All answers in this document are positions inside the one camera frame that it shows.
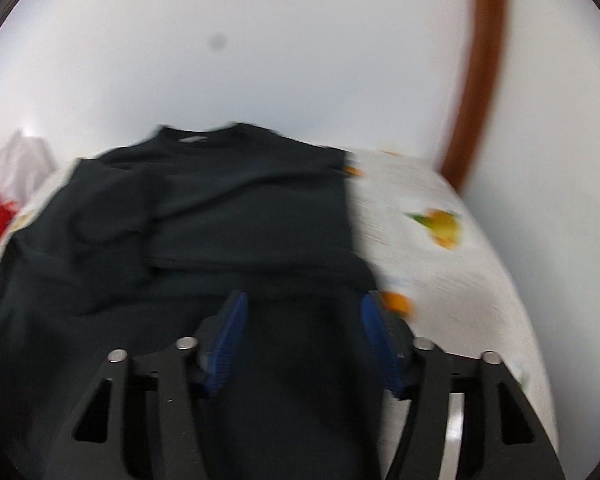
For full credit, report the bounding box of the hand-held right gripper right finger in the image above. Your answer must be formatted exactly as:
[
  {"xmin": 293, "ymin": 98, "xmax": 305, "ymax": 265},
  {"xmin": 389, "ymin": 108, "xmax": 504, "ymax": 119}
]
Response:
[{"xmin": 359, "ymin": 290, "xmax": 566, "ymax": 480}]

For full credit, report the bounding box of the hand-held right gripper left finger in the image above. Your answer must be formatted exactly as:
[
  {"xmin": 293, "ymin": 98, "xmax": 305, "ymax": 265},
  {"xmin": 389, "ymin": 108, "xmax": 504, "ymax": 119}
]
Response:
[{"xmin": 45, "ymin": 289, "xmax": 251, "ymax": 480}]

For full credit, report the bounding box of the black t-shirt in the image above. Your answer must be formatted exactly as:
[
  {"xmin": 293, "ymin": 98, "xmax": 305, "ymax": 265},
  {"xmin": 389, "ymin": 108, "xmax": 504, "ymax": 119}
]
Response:
[{"xmin": 0, "ymin": 122, "xmax": 386, "ymax": 480}]

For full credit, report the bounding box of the fruit print tablecloth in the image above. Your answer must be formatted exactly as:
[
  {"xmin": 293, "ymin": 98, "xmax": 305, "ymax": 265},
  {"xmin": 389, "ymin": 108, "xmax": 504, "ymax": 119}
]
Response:
[{"xmin": 0, "ymin": 149, "xmax": 561, "ymax": 480}]

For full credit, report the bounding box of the white plastic bag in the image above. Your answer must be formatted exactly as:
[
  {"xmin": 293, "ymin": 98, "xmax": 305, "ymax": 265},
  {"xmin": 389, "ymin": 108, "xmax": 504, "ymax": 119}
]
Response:
[{"xmin": 0, "ymin": 130, "xmax": 58, "ymax": 206}]

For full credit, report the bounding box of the brown wooden door frame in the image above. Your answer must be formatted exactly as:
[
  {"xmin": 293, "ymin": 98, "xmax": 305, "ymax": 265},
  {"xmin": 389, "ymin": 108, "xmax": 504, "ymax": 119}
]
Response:
[{"xmin": 437, "ymin": 0, "xmax": 508, "ymax": 196}]

